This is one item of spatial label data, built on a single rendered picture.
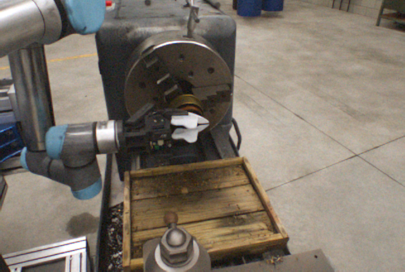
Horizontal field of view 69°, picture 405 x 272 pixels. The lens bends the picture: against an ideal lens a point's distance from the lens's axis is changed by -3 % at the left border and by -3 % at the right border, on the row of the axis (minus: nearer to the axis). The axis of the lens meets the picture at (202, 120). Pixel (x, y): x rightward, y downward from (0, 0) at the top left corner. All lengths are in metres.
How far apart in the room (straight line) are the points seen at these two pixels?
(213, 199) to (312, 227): 1.26
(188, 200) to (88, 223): 1.29
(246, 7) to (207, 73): 6.50
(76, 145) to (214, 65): 0.42
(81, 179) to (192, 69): 0.40
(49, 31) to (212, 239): 0.53
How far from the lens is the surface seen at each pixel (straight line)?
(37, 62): 0.74
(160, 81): 0.78
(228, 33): 1.00
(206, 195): 0.81
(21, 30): 0.54
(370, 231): 2.12
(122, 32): 0.97
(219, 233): 0.73
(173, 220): 0.42
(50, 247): 1.69
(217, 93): 0.84
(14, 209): 2.32
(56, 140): 0.70
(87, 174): 0.74
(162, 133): 0.66
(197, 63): 0.84
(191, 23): 0.84
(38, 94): 0.76
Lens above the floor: 1.46
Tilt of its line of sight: 31 degrees down
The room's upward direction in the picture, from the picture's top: straight up
